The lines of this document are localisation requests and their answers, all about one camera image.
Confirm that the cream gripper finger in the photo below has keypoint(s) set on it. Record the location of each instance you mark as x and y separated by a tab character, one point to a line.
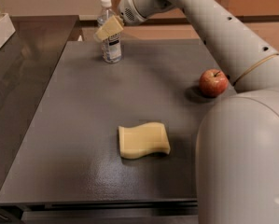
114	25

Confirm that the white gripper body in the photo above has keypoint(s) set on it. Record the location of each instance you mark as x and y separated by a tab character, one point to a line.
127	11

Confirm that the clear plastic water bottle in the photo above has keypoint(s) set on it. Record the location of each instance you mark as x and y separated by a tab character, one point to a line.
111	47

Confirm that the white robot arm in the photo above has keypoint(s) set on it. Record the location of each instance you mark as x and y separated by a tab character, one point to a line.
237	148

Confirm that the red apple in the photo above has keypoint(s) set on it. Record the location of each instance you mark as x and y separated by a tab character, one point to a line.
213	82

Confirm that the dark side table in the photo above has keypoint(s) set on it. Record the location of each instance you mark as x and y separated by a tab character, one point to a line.
27	61

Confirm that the white box on side table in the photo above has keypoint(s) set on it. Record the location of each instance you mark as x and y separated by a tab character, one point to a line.
7	29

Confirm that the yellow wavy sponge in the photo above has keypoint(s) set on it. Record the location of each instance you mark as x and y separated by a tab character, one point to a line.
139	141

